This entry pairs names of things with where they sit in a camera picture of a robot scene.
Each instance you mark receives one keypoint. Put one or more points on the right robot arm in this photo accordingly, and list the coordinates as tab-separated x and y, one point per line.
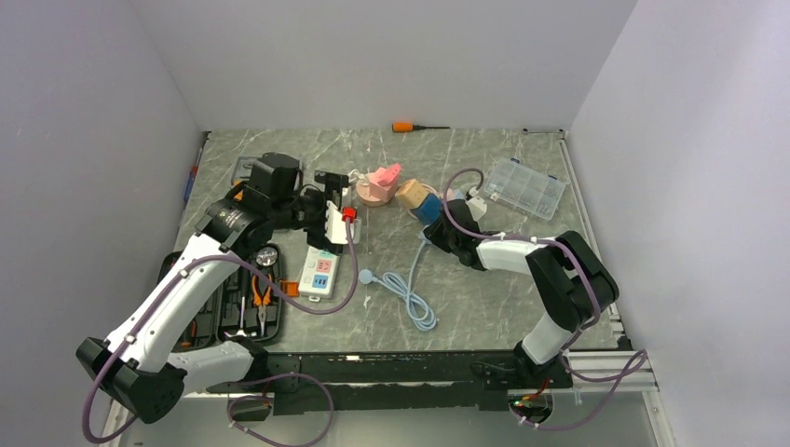
573	284

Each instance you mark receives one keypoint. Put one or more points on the clear plastic screw box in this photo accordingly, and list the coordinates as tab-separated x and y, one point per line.
521	188

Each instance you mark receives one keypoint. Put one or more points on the tan cube adapter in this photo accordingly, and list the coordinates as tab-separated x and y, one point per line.
411	194

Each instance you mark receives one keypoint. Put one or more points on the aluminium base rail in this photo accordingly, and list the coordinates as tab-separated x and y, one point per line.
410	399

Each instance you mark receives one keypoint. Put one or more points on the black tool case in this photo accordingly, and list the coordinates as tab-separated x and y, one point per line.
230	307

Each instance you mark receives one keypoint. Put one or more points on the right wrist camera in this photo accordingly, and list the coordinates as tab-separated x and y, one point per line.
477	206

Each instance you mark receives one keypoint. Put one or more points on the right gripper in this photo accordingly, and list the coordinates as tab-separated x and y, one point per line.
435	234

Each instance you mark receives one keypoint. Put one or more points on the orange pliers in case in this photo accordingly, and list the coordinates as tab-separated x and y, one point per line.
261	300

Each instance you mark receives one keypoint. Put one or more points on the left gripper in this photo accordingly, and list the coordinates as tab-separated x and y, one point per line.
332	186

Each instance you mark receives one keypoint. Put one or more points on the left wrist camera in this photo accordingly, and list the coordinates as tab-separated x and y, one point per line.
336	229

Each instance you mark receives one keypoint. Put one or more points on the blue red pen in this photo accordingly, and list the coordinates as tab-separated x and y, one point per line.
192	176

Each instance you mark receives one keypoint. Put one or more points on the white power strip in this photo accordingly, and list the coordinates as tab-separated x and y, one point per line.
318	275

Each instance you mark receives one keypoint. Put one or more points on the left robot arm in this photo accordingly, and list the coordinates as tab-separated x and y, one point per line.
137	365

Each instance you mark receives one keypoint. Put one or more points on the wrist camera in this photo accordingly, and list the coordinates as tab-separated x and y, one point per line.
336	229
477	206

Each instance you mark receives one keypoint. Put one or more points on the pink round socket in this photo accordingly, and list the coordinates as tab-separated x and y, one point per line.
376	189

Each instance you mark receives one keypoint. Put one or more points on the grey tool tray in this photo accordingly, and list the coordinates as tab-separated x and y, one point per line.
243	169

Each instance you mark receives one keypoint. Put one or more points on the orange handled screwdriver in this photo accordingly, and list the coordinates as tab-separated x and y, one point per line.
408	127

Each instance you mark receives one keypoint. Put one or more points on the dark blue cube adapter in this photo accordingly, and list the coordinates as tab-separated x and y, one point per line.
429	210

